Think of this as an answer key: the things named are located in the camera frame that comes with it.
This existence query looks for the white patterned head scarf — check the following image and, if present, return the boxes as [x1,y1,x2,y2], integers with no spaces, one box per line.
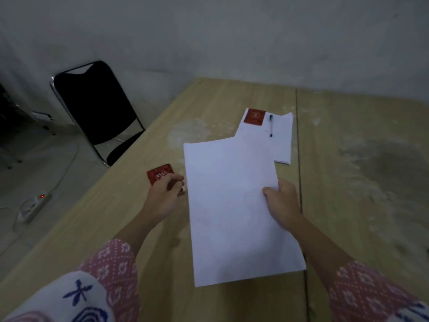
[0,271,116,322]

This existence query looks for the red patterned envelope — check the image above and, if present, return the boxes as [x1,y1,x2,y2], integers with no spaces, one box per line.
[243,108,266,126]
[146,163,186,194]

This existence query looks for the stack of white paper sheets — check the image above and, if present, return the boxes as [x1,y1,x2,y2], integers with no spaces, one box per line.
[236,109,294,165]

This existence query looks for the person's left forearm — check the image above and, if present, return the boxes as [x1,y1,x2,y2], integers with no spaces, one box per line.
[78,210,161,322]

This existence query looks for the black folding chair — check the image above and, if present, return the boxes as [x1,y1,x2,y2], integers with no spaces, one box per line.
[50,60,146,167]

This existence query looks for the person's right hand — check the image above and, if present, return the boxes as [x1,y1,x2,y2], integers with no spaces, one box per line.
[262,178,304,232]

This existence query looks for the large white paper sheet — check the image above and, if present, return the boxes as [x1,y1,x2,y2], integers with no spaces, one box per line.
[183,135,306,288]

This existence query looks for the person's left hand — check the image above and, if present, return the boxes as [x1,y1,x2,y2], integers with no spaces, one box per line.
[142,173,185,225]

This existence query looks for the person's right forearm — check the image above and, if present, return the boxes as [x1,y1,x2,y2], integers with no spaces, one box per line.
[290,214,423,322]

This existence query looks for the white power strip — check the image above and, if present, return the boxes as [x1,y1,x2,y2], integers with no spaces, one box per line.
[17,193,52,224]

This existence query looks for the white power cable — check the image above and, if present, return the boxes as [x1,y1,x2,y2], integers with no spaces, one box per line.
[0,141,81,255]

